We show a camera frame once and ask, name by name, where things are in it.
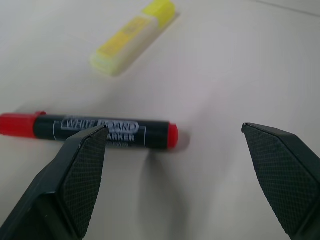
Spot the yellow highlighter pen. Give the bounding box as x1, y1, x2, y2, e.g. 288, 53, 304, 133
89, 0, 177, 77

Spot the red black whiteboard marker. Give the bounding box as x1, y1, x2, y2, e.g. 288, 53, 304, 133
0, 111, 179, 151

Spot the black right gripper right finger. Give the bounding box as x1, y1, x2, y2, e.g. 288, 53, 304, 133
241, 122, 320, 240

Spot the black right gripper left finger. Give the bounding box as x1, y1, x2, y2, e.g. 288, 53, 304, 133
0, 124, 109, 240

